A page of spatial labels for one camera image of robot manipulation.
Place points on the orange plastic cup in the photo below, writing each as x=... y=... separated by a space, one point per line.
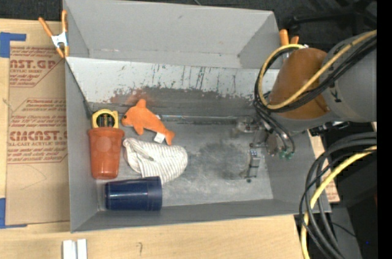
x=105 y=152

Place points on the grey metal bin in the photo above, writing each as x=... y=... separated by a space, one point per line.
x=171 y=34

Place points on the white striped cloth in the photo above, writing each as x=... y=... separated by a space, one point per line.
x=159 y=161

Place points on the orange plush dolphin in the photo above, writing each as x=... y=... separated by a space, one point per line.
x=145 y=120

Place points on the black cylinder on white bracket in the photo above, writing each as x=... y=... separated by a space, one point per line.
x=321 y=128

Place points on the brown cardboard board red print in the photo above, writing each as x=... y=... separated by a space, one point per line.
x=33 y=117

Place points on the yellow tape measure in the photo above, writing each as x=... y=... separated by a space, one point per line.
x=104 y=120

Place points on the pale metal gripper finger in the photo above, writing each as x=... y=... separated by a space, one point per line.
x=245 y=126
x=254 y=164

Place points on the dark blue plastic cup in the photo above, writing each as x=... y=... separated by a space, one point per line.
x=133 y=194

